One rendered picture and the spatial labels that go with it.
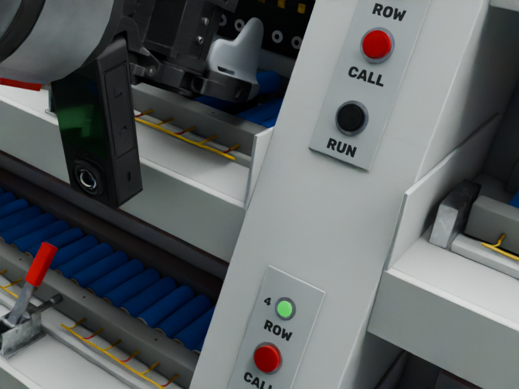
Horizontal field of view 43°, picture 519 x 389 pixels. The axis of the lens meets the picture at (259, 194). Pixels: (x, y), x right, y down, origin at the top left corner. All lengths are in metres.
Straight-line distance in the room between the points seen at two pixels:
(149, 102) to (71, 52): 0.20
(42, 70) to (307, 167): 0.16
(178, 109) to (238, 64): 0.06
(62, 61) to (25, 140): 0.23
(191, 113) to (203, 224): 0.09
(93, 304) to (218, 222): 0.19
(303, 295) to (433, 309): 0.08
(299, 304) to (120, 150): 0.14
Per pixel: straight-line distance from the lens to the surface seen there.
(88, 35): 0.33
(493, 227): 0.44
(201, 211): 0.44
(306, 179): 0.40
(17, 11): 0.30
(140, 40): 0.40
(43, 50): 0.32
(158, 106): 0.52
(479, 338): 0.39
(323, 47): 0.40
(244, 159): 0.47
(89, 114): 0.40
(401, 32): 0.39
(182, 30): 0.39
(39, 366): 0.58
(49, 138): 0.53
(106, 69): 0.38
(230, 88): 0.43
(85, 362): 0.58
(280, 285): 0.41
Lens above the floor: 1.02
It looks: 11 degrees down
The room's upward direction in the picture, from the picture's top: 18 degrees clockwise
